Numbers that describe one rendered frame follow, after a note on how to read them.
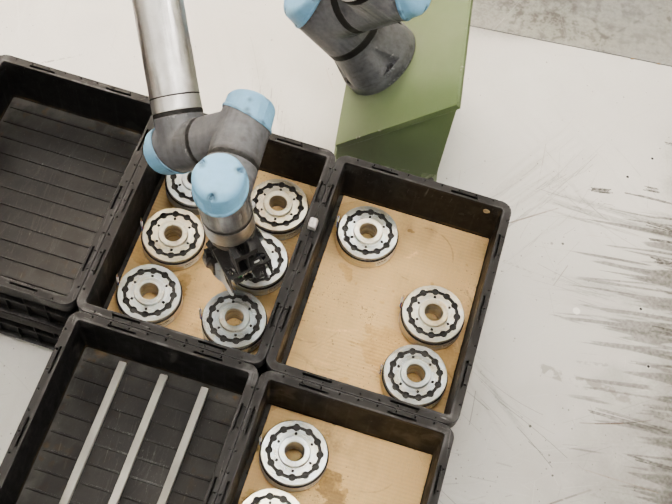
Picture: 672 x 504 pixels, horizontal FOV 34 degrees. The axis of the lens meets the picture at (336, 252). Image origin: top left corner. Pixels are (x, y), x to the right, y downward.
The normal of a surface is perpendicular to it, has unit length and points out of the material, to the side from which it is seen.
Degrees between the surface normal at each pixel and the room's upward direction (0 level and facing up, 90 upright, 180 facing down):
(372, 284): 0
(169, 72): 31
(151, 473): 0
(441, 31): 44
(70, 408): 0
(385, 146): 90
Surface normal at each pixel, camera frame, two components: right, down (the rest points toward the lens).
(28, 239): 0.08, -0.47
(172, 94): 0.07, 0.05
